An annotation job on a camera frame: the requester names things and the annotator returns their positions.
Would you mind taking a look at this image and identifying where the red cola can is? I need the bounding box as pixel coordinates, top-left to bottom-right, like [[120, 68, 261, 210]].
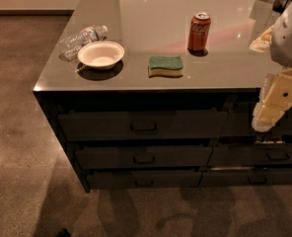
[[187, 12, 211, 52]]

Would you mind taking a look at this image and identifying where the white paper bowl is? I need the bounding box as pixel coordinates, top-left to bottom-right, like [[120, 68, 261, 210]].
[[78, 40, 124, 70]]

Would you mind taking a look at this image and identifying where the black object on floor bottom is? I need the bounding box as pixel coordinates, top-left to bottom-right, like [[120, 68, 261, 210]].
[[56, 228, 71, 237]]

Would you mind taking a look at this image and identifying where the green yellow sponge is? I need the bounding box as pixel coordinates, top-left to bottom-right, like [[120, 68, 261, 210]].
[[148, 56, 183, 78]]

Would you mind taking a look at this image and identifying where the grey drawer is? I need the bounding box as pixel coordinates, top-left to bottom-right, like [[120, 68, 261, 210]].
[[75, 145, 212, 169], [208, 143, 292, 167], [200, 168, 292, 187], [87, 169, 201, 190], [57, 110, 228, 141], [221, 111, 292, 136]]

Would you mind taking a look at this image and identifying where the clear plastic water bottle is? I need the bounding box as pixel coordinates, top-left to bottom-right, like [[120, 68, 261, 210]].
[[59, 25, 109, 61]]

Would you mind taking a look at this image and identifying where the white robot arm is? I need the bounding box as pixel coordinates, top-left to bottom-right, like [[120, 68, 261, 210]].
[[250, 2, 292, 132]]

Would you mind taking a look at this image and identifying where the dark grey drawer cabinet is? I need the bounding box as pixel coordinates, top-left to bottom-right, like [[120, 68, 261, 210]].
[[34, 0, 292, 190]]

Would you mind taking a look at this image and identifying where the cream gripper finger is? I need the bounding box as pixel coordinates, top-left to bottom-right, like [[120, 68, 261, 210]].
[[252, 68, 292, 132], [250, 26, 273, 52]]

